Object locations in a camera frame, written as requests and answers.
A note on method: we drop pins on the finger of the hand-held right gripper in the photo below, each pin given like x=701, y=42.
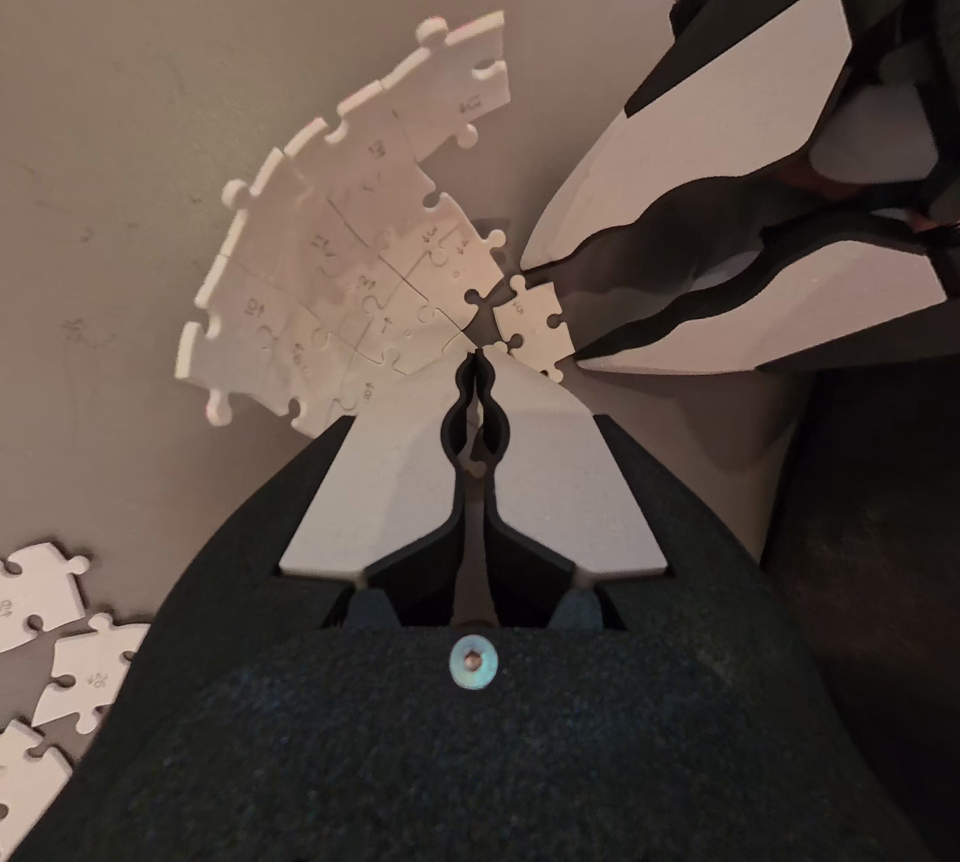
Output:
x=810, y=322
x=712, y=127

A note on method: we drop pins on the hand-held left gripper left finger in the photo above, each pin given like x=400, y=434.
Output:
x=375, y=487

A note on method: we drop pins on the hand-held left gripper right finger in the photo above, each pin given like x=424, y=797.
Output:
x=577, y=494

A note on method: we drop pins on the single white puzzle piece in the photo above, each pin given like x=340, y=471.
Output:
x=534, y=326

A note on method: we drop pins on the curved assembled puzzle section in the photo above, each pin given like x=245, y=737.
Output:
x=337, y=262

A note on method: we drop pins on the pile of white puzzle pieces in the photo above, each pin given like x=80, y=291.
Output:
x=52, y=652

